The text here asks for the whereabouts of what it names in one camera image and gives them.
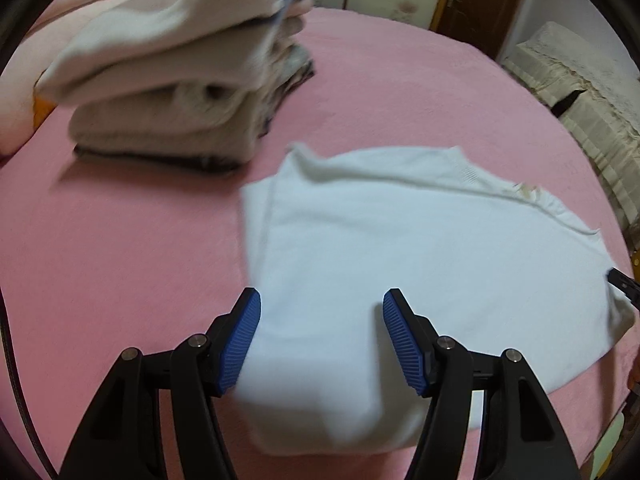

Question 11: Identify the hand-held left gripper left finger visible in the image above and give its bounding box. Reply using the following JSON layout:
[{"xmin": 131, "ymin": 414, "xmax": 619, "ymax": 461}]
[{"xmin": 57, "ymin": 287, "xmax": 262, "ymax": 480}]

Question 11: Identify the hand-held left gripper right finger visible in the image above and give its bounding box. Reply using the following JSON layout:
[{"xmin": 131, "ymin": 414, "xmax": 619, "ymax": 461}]
[{"xmin": 382, "ymin": 288, "xmax": 581, "ymax": 480}]

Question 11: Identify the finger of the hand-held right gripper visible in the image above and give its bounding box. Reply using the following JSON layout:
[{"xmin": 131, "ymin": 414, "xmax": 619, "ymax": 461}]
[{"xmin": 606, "ymin": 268, "xmax": 640, "ymax": 311}]

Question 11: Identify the white printed t-shirt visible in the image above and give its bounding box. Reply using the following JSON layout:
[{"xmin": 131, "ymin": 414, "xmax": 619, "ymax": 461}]
[{"xmin": 234, "ymin": 142, "xmax": 638, "ymax": 458}]

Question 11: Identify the stack of folded clothes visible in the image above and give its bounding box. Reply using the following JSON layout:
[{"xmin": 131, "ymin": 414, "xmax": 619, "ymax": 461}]
[{"xmin": 35, "ymin": 0, "xmax": 317, "ymax": 174}]

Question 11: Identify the light green object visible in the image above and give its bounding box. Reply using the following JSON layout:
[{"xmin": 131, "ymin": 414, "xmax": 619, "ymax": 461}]
[{"xmin": 592, "ymin": 400, "xmax": 632, "ymax": 467}]

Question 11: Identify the pink fleece blanket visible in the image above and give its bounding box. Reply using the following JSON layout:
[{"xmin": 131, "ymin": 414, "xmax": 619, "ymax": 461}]
[{"xmin": 0, "ymin": 7, "xmax": 637, "ymax": 480}]

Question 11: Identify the brown wooden door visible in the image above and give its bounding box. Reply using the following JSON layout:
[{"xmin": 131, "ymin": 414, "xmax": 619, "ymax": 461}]
[{"xmin": 434, "ymin": 0, "xmax": 534, "ymax": 59}]

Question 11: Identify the pink folded bedding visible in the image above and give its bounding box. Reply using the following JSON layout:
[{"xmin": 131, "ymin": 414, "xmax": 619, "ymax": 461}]
[{"xmin": 0, "ymin": 0, "xmax": 147, "ymax": 157}]

